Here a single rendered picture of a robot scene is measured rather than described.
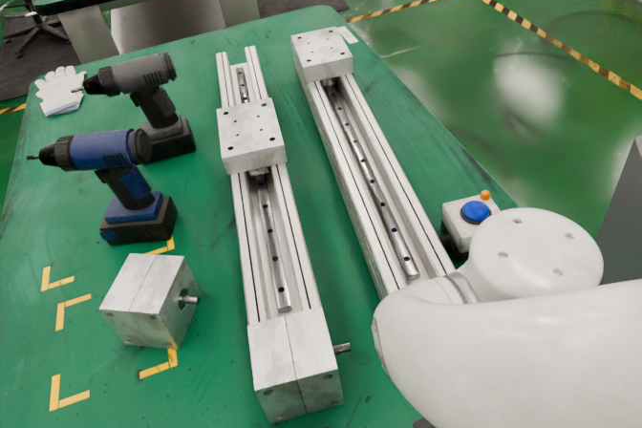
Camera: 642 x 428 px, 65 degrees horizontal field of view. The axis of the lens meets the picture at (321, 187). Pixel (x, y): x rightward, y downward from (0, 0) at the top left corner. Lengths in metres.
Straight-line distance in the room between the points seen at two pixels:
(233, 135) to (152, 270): 0.29
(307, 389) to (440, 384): 0.36
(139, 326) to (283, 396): 0.24
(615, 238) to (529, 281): 0.43
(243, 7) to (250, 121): 1.47
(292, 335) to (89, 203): 0.59
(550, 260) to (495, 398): 0.11
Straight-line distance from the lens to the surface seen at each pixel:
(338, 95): 1.13
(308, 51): 1.15
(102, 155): 0.85
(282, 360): 0.64
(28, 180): 1.26
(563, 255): 0.36
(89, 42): 2.41
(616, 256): 0.78
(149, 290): 0.76
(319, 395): 0.67
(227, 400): 0.74
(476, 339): 0.28
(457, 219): 0.81
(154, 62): 1.04
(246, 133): 0.92
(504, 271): 0.35
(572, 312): 0.27
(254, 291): 0.72
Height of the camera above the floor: 1.43
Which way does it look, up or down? 42 degrees down
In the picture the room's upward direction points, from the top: 9 degrees counter-clockwise
